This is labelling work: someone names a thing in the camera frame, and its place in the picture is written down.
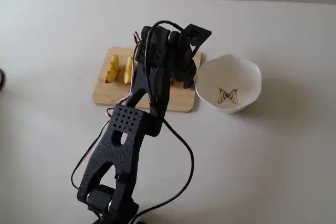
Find apple slice with red skin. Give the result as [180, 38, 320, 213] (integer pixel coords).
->
[123, 55, 135, 85]
[104, 54, 120, 84]

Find wooden cutting board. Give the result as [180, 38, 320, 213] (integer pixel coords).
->
[91, 46, 202, 113]

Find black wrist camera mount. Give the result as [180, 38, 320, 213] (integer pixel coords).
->
[183, 23, 212, 55]

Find long black camera cable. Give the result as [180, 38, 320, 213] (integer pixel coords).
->
[132, 20, 195, 221]

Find white bowl with butterfly print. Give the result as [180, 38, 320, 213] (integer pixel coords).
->
[195, 54, 263, 114]

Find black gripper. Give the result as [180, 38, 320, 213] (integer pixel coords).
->
[167, 31, 197, 90]

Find red white servo wires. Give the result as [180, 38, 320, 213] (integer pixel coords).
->
[71, 30, 140, 190]

